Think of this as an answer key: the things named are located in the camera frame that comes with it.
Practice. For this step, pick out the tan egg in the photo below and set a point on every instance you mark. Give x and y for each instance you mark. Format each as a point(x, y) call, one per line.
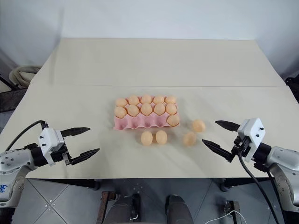
point(160, 109)
point(120, 112)
point(198, 125)
point(146, 99)
point(146, 138)
point(170, 100)
point(121, 102)
point(158, 100)
point(161, 137)
point(170, 108)
point(133, 110)
point(189, 138)
point(146, 109)
point(173, 120)
point(133, 100)

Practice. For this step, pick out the black tripod stand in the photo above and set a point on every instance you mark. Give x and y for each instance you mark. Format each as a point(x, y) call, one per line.
point(293, 87)

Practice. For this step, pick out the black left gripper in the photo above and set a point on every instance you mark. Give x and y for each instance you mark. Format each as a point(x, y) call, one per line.
point(65, 155)

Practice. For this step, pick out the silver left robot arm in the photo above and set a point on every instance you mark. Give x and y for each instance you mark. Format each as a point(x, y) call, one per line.
point(14, 161)

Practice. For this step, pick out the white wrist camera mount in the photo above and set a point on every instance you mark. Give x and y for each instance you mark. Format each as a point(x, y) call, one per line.
point(50, 140)
point(253, 130)

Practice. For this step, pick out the rusty metal frame bar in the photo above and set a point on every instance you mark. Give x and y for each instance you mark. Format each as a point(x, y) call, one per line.
point(232, 210)
point(106, 205)

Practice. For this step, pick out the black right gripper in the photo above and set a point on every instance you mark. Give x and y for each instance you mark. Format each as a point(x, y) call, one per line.
point(241, 146)

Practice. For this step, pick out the dark metal stand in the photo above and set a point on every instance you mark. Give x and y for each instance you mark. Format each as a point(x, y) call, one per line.
point(10, 98)

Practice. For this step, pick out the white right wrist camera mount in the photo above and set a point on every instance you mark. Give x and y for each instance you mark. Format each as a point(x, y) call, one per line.
point(253, 130)

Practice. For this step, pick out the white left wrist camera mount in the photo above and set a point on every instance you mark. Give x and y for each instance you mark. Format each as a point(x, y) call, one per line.
point(50, 140)

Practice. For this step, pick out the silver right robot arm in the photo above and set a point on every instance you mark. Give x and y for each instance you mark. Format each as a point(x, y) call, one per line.
point(280, 158)

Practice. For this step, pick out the pink egg tray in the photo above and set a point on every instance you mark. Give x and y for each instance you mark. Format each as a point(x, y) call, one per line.
point(140, 121)

